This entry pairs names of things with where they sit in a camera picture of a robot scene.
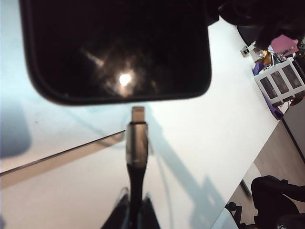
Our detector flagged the black smartphone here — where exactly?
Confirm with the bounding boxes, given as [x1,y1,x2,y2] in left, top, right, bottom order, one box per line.
[19,0,213,106]

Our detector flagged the black charging cable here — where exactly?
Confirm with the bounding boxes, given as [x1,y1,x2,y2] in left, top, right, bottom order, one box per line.
[125,106,150,229]

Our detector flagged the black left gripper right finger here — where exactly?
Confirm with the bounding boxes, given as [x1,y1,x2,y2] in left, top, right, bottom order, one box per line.
[140,193,163,229]

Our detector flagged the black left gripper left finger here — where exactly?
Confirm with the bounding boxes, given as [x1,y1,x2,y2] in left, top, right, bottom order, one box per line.
[100,188,132,229]

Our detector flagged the black office chair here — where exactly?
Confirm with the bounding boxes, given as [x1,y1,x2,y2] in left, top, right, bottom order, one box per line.
[225,175,305,229]

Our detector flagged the white drawer organizer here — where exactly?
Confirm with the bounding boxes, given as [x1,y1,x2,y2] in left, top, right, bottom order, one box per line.
[254,58,305,108]

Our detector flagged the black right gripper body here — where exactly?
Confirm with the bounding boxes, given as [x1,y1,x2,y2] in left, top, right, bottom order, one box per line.
[207,0,305,47]

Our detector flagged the pink panel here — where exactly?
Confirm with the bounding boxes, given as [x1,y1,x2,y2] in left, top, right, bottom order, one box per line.
[270,34,301,59]

